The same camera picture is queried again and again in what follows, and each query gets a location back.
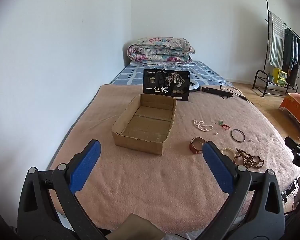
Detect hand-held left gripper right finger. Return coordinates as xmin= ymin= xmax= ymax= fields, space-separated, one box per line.
xmin=195 ymin=141 xmax=285 ymax=240

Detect black folded tripod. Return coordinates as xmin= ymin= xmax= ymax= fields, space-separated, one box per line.
xmin=201 ymin=86 xmax=234 ymax=100

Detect brown wooden bead necklace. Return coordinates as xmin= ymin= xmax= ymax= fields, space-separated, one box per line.
xmin=232 ymin=148 xmax=265 ymax=170

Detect cream bead bracelet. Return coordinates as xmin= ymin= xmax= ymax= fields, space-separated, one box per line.
xmin=221 ymin=147 xmax=237 ymax=159

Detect yellow green box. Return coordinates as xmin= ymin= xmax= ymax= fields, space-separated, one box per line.
xmin=272 ymin=67 xmax=288 ymax=85

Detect green jade pendant red cord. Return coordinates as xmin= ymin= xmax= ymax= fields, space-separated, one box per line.
xmin=214 ymin=120 xmax=230 ymax=131

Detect blue checkered bedsheet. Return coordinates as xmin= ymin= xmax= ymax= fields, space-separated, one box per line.
xmin=109 ymin=60 xmax=234 ymax=88

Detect brown strap wristwatch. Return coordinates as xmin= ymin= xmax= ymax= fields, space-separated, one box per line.
xmin=189 ymin=137 xmax=207 ymax=154

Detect folded floral quilt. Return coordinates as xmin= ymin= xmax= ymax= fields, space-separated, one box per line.
xmin=127 ymin=37 xmax=196 ymax=67

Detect striped hanging towel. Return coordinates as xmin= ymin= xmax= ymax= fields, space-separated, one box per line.
xmin=268 ymin=12 xmax=285 ymax=68

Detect black metal clothes rack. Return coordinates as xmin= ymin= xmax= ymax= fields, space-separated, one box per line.
xmin=252 ymin=0 xmax=300 ymax=97

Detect black tripod cable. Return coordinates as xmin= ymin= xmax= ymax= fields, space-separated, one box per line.
xmin=220 ymin=82 xmax=255 ymax=104

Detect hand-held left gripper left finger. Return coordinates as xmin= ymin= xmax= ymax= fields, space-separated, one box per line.
xmin=17 ymin=139 xmax=108 ymax=240

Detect white ring light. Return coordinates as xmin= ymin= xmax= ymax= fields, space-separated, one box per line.
xmin=188 ymin=79 xmax=203 ymax=92

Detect flat cardboard piece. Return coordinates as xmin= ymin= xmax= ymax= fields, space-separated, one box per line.
xmin=107 ymin=212 xmax=167 ymax=240

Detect white pearl necklace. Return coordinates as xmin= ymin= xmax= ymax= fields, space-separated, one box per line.
xmin=193 ymin=119 xmax=214 ymax=131

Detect thin black bangle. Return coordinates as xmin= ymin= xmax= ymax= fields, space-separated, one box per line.
xmin=230 ymin=129 xmax=246 ymax=142

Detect black snack bag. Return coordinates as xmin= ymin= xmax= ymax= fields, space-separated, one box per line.
xmin=143 ymin=69 xmax=191 ymax=102

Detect dark hanging clothes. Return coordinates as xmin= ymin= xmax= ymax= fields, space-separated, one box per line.
xmin=282 ymin=27 xmax=300 ymax=87

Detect cardboard box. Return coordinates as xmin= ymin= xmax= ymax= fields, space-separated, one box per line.
xmin=111 ymin=94 xmax=177 ymax=156

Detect orange cloth covered table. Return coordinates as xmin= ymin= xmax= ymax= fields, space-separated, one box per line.
xmin=279 ymin=93 xmax=300 ymax=132

